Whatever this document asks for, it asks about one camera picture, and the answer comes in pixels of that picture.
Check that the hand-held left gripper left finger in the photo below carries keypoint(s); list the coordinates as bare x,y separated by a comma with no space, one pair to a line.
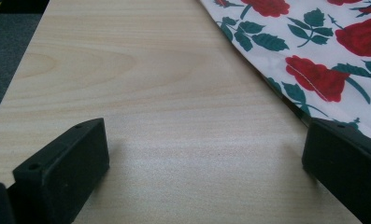
64,174

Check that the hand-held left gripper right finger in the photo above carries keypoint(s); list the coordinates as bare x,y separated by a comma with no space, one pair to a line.
345,161

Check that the white shirt with red roses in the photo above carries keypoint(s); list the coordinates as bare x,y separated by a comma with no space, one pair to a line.
329,53

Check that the black box with yellow tape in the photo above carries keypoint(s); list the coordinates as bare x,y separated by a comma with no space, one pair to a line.
21,5

